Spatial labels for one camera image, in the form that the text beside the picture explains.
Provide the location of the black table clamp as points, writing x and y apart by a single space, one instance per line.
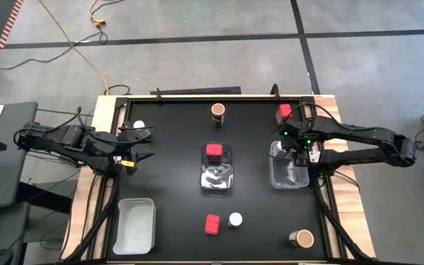
158 95
275 92

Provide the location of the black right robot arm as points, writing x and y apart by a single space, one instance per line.
363 132

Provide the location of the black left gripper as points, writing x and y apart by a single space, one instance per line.
129 151

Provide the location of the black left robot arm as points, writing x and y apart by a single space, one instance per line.
68 140

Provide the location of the red spice tin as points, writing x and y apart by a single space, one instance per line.
212 224
285 110
214 150

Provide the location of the black table frame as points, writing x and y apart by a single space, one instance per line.
215 98

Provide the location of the smoky clear plastic bin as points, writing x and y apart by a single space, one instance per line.
216 176

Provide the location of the brown-lid spice jar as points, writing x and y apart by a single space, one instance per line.
218 109
304 238

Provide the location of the yellow tape tag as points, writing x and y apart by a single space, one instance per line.
127 163

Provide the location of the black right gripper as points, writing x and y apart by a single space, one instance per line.
304 156

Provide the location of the black diagonal frame strut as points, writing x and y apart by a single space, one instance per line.
335 221
104 213

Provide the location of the black flat bar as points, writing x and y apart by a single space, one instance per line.
197 91

